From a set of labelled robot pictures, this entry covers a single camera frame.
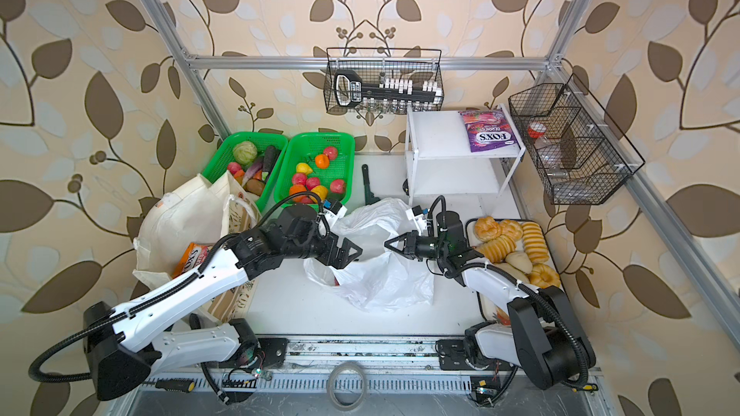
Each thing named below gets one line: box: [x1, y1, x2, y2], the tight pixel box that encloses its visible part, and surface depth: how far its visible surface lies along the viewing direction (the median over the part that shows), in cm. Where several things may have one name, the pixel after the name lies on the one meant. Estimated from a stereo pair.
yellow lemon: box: [295, 161, 313, 175], surface depth 114 cm
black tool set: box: [333, 69, 443, 109], surface depth 84 cm
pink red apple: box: [330, 179, 345, 195], surface depth 106 cm
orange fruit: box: [315, 154, 330, 170], surface depth 117 cm
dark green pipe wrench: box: [361, 163, 381, 206], surface depth 111 cm
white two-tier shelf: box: [403, 104, 527, 208], surface depth 83 cm
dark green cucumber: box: [262, 144, 281, 182], surface depth 111 cm
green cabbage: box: [233, 140, 258, 165], surface depth 114 cm
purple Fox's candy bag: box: [458, 108, 519, 154], surface depth 80 cm
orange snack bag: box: [172, 242, 214, 279], surface depth 78 cm
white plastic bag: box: [303, 198, 436, 312], surface depth 81 cm
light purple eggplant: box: [241, 161, 264, 187], surface depth 110 cm
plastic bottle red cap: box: [527, 121, 568, 177], surface depth 81 cm
